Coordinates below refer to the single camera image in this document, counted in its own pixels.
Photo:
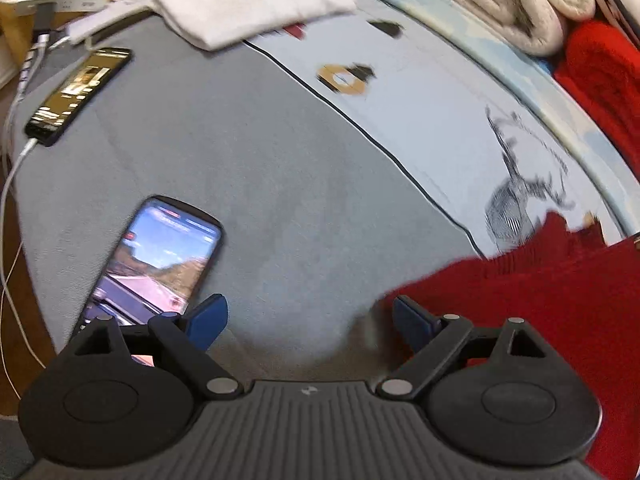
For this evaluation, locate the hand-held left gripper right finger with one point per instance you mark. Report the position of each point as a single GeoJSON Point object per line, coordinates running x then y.
{"type": "Point", "coordinates": [410, 321]}

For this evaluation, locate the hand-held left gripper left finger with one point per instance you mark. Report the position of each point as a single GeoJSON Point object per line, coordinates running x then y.
{"type": "Point", "coordinates": [210, 319]}

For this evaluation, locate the red knit sweater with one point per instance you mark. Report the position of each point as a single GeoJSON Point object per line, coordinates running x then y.
{"type": "Point", "coordinates": [550, 285]}

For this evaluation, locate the smartphone with bright screen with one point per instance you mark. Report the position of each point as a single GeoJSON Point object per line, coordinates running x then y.
{"type": "Point", "coordinates": [155, 255]}

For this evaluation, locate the deer print bed sheet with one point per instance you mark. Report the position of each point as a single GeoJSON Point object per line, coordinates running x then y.
{"type": "Point", "coordinates": [425, 110]}

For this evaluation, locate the light blue patterned blanket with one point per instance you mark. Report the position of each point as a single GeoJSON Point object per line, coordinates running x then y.
{"type": "Point", "coordinates": [565, 125]}

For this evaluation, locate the smartphone with dark screen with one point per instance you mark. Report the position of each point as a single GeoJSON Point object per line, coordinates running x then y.
{"type": "Point", "coordinates": [75, 95]}

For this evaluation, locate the pile of red knitwear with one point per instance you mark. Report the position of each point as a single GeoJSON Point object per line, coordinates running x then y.
{"type": "Point", "coordinates": [605, 80]}

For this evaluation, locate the white flat box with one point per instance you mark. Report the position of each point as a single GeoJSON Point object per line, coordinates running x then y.
{"type": "Point", "coordinates": [107, 20]}

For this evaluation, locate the white folded cloth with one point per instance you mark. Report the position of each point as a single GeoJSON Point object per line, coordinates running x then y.
{"type": "Point", "coordinates": [250, 0]}

